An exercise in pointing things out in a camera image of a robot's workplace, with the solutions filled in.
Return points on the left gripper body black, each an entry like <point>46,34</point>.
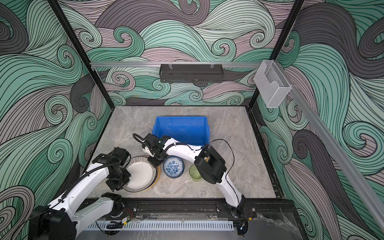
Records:
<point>118,180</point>

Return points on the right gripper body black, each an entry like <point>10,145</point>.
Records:
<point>154,159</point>

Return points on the black striped white plate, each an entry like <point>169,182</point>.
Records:
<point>142,174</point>

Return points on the blue plastic bin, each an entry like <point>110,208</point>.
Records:
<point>186,129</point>

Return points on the yellow rim patterned plate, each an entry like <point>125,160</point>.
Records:
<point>158,173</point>

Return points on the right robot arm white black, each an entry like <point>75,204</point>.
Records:
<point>210,164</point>

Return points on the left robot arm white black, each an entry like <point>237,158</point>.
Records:
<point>63,220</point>

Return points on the blue white floral bowl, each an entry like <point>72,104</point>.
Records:
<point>173,167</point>

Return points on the green transparent cup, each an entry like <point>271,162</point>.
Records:
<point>194,173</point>

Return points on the white slotted cable duct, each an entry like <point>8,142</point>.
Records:
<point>181,225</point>

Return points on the black wall tray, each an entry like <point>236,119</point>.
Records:
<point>191,73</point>

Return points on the aluminium back wall rail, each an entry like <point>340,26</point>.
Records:
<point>135,64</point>

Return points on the aluminium wall rail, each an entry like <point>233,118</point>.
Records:
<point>306,98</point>
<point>135,64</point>

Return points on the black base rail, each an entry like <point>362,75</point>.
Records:
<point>216,207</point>

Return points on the clear acrylic wall holder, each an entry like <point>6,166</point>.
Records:
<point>272,83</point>

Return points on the aluminium right wall rail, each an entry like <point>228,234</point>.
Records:
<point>306,98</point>

